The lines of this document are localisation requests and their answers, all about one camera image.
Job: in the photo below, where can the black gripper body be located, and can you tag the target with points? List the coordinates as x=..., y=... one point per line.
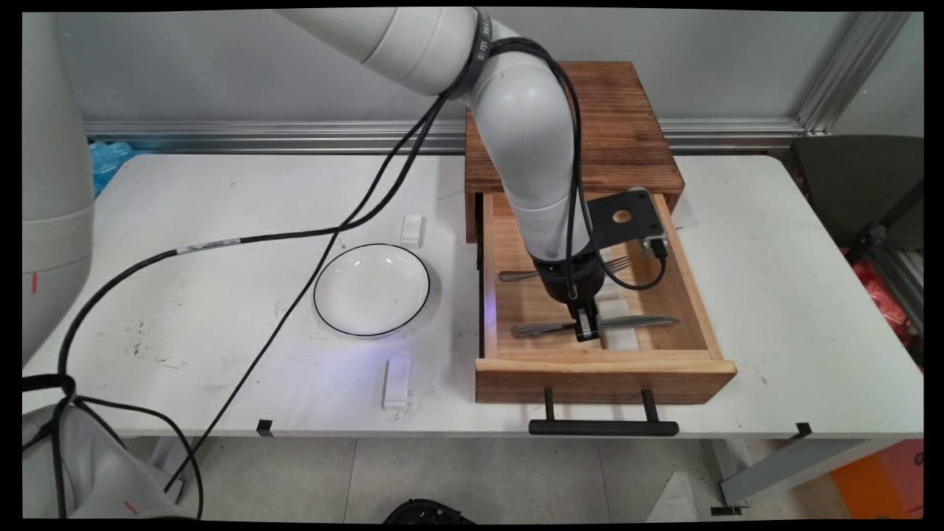
x=564, y=284

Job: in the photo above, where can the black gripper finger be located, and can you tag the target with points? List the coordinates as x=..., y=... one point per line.
x=577, y=316
x=588, y=328

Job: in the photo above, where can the silver serrated table knife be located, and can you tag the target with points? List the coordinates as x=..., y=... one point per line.
x=641, y=321

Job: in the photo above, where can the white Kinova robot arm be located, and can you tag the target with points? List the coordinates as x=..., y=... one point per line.
x=523, y=133

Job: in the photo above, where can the white ceramic cutlery rest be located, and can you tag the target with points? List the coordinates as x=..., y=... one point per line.
x=396, y=383
x=412, y=230
x=612, y=293
x=621, y=341

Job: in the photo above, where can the silver fork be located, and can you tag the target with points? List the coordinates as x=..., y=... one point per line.
x=516, y=276

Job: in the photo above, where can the light wooden drawer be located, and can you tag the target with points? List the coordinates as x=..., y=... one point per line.
x=605, y=380

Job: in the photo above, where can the dark wooden cabinet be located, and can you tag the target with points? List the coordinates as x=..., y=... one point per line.
x=627, y=125

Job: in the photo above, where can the white plate with black rim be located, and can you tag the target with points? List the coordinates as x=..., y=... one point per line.
x=372, y=291

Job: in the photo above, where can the grey table leg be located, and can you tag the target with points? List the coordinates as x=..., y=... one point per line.
x=789, y=464

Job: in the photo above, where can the red plastic bag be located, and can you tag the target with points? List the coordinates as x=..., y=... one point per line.
x=881, y=295

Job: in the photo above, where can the orange box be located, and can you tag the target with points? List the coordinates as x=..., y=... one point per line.
x=885, y=479

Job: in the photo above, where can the blue plastic bag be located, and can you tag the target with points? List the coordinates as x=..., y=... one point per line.
x=109, y=166

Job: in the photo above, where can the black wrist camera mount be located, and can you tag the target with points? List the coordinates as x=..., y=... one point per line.
x=627, y=217

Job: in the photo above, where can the short aluminium frame rail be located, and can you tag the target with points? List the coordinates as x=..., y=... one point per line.
x=903, y=284

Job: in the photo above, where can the long aluminium frame rail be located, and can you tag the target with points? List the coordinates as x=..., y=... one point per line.
x=258, y=136

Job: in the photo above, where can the slanted aluminium frame post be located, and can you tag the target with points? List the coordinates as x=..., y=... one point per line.
x=848, y=74

